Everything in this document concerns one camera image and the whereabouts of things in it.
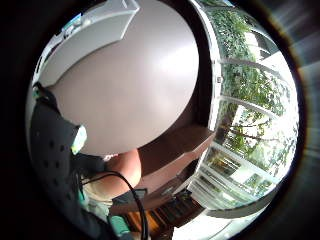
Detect the person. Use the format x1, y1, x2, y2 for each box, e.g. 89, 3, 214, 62
83, 148, 143, 203

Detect white flat panel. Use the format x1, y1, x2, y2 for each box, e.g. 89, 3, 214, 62
31, 0, 141, 88

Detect brown wooden bench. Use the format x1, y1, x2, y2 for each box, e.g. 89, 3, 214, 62
109, 123, 216, 216

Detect green trees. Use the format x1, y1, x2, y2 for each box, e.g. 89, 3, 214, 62
206, 6, 299, 174

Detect black cable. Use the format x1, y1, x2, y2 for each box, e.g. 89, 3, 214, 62
80, 170, 149, 240

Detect white window frame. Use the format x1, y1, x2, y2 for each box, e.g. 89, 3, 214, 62
188, 0, 298, 219

